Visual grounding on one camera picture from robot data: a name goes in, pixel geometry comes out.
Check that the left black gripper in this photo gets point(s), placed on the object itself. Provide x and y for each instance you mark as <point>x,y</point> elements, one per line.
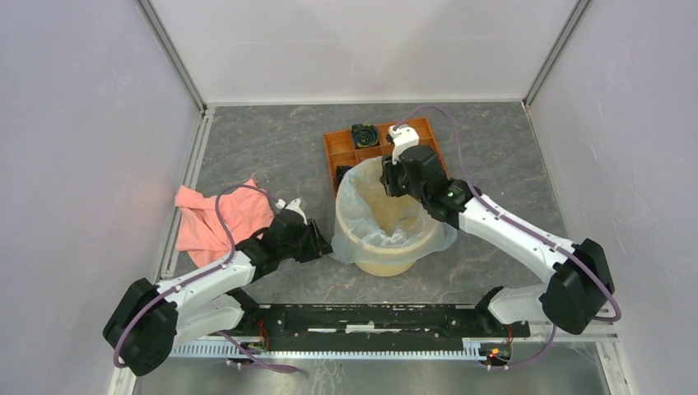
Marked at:
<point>318,246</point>

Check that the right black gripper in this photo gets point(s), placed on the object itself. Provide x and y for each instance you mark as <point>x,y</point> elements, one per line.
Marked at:
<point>388,175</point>

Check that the yellow plastic trash bin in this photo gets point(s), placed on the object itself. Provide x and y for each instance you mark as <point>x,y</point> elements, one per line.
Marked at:
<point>382,240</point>

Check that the translucent blue plastic trash bag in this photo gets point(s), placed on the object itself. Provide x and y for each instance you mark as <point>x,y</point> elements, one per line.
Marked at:
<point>382,218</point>

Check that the orange wooden divided tray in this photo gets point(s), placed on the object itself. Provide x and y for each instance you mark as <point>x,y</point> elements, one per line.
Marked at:
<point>340,150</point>

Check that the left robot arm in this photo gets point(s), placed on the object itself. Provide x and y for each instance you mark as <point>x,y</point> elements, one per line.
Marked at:
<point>152,319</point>

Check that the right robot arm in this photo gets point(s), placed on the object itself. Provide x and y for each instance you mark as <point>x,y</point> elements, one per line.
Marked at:
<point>576,285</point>

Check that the black rolled tie left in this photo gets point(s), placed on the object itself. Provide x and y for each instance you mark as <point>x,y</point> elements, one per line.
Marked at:
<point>342,177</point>

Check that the pink cloth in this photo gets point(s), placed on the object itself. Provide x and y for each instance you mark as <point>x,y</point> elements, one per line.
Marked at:
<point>202,227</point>

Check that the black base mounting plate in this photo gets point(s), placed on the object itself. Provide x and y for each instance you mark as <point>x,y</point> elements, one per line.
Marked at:
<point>369,327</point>

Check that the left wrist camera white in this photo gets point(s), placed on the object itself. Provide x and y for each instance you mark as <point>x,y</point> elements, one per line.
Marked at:
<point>296,205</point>

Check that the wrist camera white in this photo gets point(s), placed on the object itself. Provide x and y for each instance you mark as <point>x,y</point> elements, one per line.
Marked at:
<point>296,205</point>
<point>401,137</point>

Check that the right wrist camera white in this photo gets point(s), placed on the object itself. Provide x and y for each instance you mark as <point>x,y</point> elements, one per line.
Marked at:
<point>401,137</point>

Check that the white slotted cable duct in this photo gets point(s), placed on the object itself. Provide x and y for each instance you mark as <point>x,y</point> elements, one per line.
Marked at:
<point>223,349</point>

